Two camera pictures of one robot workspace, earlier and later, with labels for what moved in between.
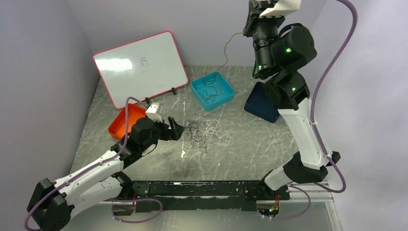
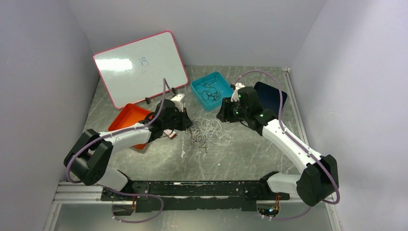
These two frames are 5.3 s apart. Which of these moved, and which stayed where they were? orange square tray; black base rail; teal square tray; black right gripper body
Moved: black right gripper body
Stayed: black base rail; orange square tray; teal square tray
